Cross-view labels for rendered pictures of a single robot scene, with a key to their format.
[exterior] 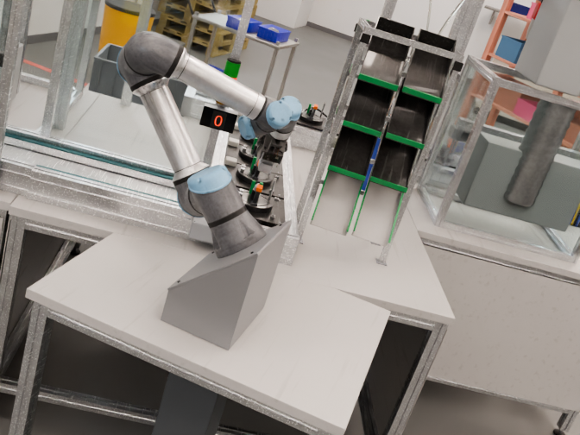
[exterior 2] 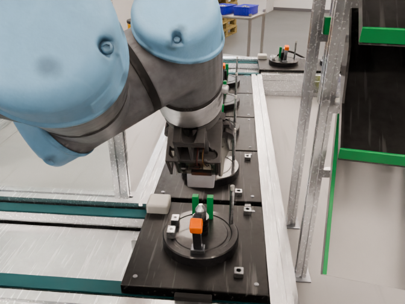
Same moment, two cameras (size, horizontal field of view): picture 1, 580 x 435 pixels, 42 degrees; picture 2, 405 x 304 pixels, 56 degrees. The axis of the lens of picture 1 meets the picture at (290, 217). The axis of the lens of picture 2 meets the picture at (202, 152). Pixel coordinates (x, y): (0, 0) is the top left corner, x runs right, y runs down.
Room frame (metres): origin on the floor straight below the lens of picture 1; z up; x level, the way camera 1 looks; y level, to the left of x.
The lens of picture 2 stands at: (1.92, 0.00, 1.45)
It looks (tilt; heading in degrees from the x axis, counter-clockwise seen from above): 27 degrees down; 14
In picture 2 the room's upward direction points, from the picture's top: straight up
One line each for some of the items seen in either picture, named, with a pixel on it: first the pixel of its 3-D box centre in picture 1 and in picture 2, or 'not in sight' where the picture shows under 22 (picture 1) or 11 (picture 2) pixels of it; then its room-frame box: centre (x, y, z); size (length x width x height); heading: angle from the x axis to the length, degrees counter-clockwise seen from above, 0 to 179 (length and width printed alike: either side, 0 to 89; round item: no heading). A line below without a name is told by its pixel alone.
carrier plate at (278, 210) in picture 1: (251, 206); (200, 243); (2.46, 0.14, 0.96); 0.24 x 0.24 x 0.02; 9
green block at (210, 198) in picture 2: not in sight; (210, 207); (2.51, 0.13, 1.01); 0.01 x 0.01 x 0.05; 9
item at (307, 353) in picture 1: (227, 305); not in sight; (1.96, 0.09, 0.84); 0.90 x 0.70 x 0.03; 80
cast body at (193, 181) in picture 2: (267, 159); (202, 157); (2.47, 0.14, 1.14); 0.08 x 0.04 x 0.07; 8
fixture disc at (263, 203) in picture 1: (253, 201); (200, 236); (2.46, 0.14, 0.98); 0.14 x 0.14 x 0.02
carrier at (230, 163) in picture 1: (256, 168); (210, 156); (2.72, 0.18, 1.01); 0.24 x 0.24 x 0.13; 9
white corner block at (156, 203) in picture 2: not in sight; (159, 207); (2.55, 0.25, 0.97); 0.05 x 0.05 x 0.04; 9
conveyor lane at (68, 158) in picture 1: (166, 194); (56, 247); (2.44, 0.44, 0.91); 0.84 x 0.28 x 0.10; 99
